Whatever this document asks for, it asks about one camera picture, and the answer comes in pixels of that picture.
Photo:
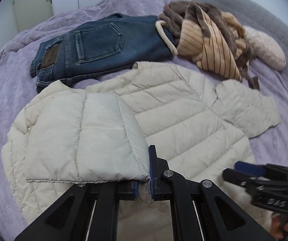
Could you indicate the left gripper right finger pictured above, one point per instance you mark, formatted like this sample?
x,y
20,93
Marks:
x,y
159,186

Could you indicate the person's right hand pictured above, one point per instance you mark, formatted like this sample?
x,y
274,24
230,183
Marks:
x,y
278,226

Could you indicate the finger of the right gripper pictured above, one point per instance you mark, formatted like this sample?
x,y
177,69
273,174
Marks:
x,y
236,177
250,169

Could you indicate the white door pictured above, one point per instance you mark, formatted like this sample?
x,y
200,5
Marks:
x,y
29,13

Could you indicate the brown striped plush robe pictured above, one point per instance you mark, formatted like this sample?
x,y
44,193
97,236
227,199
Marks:
x,y
214,40

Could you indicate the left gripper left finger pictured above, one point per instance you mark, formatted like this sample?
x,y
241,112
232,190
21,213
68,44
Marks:
x,y
134,188

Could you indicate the cream quilted puffer jacket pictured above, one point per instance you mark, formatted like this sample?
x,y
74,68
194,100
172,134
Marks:
x,y
101,134

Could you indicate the blue denim jeans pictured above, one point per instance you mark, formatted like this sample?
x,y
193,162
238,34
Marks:
x,y
98,48

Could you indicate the pink fluffy pillow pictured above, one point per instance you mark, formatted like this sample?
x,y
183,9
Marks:
x,y
266,48

